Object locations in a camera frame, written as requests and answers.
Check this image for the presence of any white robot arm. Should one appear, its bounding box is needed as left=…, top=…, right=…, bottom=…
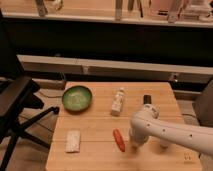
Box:
left=129, top=104, right=213, bottom=157

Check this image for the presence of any translucent plastic cup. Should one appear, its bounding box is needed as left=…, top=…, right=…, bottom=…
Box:
left=160, top=139, right=170, bottom=148

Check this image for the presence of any black rectangular block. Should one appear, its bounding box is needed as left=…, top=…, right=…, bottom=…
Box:
left=143, top=95, right=152, bottom=104

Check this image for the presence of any white bottle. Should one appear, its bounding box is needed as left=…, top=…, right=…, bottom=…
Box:
left=111, top=87, right=125, bottom=116

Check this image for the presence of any green bowl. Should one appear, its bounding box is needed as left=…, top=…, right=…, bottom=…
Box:
left=62, top=85, right=93, bottom=112

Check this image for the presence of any black office chair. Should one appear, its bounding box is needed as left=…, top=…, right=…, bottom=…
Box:
left=0, top=10, right=59, bottom=171

